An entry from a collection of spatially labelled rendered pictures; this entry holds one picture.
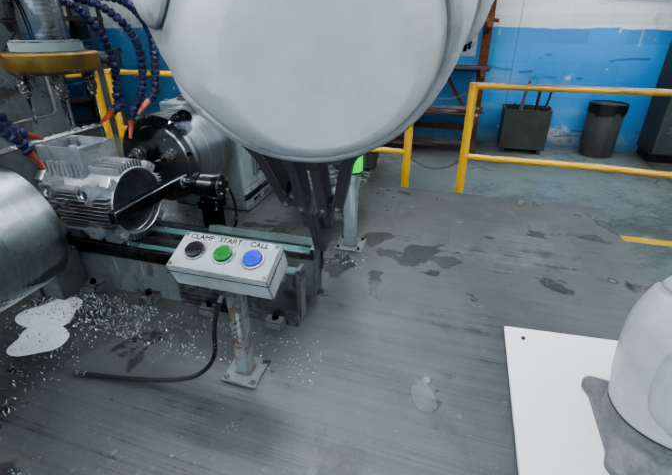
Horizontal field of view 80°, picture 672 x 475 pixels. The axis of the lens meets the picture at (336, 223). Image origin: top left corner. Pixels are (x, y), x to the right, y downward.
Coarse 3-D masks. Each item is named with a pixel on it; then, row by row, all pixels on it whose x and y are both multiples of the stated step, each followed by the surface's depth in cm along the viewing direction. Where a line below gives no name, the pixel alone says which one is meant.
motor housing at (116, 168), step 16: (112, 160) 91; (128, 160) 91; (96, 176) 89; (112, 176) 88; (128, 176) 100; (144, 176) 99; (160, 176) 100; (64, 192) 87; (112, 192) 86; (128, 192) 103; (144, 192) 102; (64, 208) 89; (80, 208) 87; (96, 208) 87; (112, 208) 87; (80, 224) 90; (96, 224) 88; (128, 224) 99; (144, 224) 99
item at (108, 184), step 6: (144, 162) 96; (150, 162) 96; (150, 168) 96; (36, 174) 90; (42, 174) 89; (48, 174) 90; (36, 180) 90; (102, 180) 85; (108, 180) 85; (114, 180) 86; (102, 186) 85; (108, 186) 85; (114, 186) 86; (162, 210) 102; (162, 216) 103; (114, 234) 90; (120, 234) 90; (126, 234) 91; (126, 240) 92
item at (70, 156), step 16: (48, 144) 90; (64, 144) 95; (80, 144) 97; (96, 144) 90; (112, 144) 94; (48, 160) 89; (64, 160) 88; (80, 160) 87; (96, 160) 91; (64, 176) 90; (80, 176) 88
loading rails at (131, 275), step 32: (160, 224) 103; (96, 256) 96; (128, 256) 93; (160, 256) 90; (288, 256) 93; (96, 288) 96; (128, 288) 97; (160, 288) 94; (192, 288) 90; (288, 288) 82; (288, 320) 86
